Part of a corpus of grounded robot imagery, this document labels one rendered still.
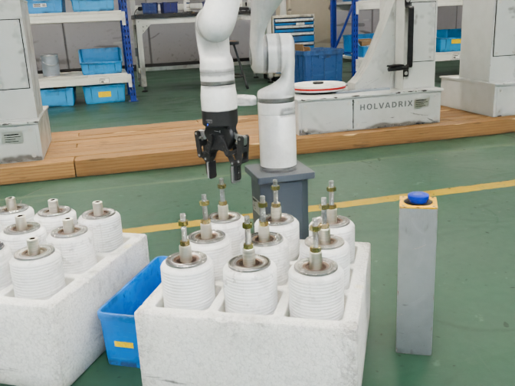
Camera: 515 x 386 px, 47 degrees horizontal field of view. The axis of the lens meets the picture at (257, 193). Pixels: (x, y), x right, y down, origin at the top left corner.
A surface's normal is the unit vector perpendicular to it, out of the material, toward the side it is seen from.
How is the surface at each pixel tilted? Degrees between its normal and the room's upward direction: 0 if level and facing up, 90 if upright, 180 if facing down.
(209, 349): 90
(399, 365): 0
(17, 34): 90
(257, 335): 90
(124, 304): 88
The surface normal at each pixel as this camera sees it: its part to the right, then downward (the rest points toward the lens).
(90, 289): 0.96, 0.04
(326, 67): 0.33, 0.29
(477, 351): -0.04, -0.96
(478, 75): -0.97, 0.11
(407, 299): -0.23, 0.29
